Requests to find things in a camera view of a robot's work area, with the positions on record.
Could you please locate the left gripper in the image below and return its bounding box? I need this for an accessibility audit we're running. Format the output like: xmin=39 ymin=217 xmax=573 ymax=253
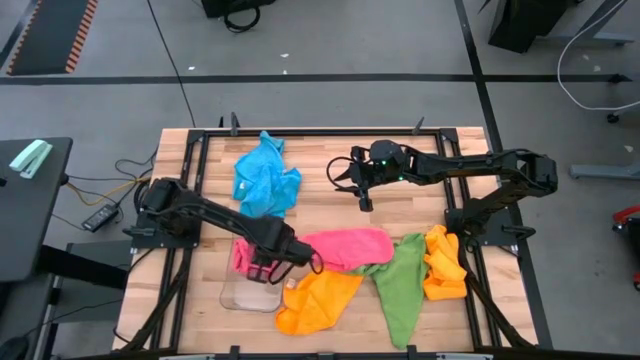
xmin=247 ymin=219 xmax=316 ymax=282

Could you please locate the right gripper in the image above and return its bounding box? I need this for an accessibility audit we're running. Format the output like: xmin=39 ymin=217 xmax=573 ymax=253
xmin=333 ymin=140 xmax=417 ymax=213

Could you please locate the pink microfiber towel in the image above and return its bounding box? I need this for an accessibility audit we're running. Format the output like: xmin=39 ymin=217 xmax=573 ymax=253
xmin=299 ymin=227 xmax=396 ymax=274
xmin=232 ymin=238 xmax=281 ymax=281

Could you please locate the orange microfiber towel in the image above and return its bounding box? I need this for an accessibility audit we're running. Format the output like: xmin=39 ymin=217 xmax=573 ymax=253
xmin=423 ymin=224 xmax=469 ymax=302
xmin=274 ymin=269 xmax=365 ymax=336

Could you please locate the blue microfiber towel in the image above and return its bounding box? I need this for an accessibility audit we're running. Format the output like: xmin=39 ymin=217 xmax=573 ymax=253
xmin=232 ymin=130 xmax=303 ymax=220

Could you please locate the green microfiber towel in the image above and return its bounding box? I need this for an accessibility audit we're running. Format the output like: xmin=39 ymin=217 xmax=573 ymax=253
xmin=349 ymin=232 xmax=429 ymax=350

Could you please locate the clear plastic bin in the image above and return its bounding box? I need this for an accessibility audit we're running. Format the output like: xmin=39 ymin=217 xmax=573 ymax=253
xmin=219 ymin=237 xmax=301 ymax=314

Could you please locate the black power adapter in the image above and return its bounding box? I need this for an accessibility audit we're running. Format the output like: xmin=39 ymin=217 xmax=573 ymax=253
xmin=81 ymin=203 xmax=120 ymax=234

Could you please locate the black table crossbeam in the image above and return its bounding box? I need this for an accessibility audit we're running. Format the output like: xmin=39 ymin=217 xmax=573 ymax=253
xmin=37 ymin=243 xmax=130 ymax=291

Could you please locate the black box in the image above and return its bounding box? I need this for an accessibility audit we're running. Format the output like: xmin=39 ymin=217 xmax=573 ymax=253
xmin=201 ymin=0 xmax=277 ymax=20

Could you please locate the black cabinet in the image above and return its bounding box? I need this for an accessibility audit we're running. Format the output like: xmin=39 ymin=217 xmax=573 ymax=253
xmin=487 ymin=0 xmax=584 ymax=54

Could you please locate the black side table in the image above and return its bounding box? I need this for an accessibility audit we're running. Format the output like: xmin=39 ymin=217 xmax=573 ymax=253
xmin=0 ymin=137 xmax=74 ymax=284

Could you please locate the grey desk foot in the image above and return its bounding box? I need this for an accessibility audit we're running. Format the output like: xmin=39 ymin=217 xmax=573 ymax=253
xmin=569 ymin=162 xmax=640 ymax=181

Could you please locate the mint green stapler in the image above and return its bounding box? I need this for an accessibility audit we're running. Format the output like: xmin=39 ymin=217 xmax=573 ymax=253
xmin=8 ymin=139 xmax=54 ymax=180

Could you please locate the red cart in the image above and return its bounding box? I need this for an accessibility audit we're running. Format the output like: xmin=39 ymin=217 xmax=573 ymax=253
xmin=612 ymin=204 xmax=640 ymax=292

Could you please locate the black orange-edged floor mat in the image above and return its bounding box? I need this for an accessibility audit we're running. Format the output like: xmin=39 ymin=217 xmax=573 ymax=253
xmin=4 ymin=0 xmax=100 ymax=77

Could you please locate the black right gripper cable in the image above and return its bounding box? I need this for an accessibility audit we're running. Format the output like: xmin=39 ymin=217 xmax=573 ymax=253
xmin=326 ymin=155 xmax=361 ymax=194

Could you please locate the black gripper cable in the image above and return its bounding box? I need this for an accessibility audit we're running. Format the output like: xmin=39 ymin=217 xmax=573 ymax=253
xmin=326 ymin=155 xmax=361 ymax=194
xmin=269 ymin=248 xmax=326 ymax=286

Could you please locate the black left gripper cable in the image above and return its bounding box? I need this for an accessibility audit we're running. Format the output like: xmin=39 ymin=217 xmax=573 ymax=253
xmin=269 ymin=248 xmax=326 ymax=286

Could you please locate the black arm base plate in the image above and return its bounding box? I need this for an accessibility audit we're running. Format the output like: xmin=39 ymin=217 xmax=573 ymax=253
xmin=130 ymin=227 xmax=202 ymax=250
xmin=444 ymin=207 xmax=537 ymax=247

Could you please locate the yellow cable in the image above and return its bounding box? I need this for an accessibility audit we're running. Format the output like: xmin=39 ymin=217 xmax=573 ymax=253
xmin=64 ymin=174 xmax=153 ymax=207

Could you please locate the black coiled cable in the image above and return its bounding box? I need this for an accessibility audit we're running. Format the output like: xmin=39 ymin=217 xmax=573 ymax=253
xmin=222 ymin=4 xmax=262 ymax=34

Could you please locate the thin black floor cable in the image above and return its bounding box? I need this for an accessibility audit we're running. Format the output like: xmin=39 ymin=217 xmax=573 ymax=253
xmin=146 ymin=0 xmax=197 ymax=129

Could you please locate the white floor cable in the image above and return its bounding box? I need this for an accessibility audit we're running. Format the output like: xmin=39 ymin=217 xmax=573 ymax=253
xmin=556 ymin=0 xmax=640 ymax=112

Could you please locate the grey desk frame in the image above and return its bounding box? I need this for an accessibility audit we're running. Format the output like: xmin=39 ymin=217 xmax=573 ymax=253
xmin=544 ymin=0 xmax=636 ymax=47

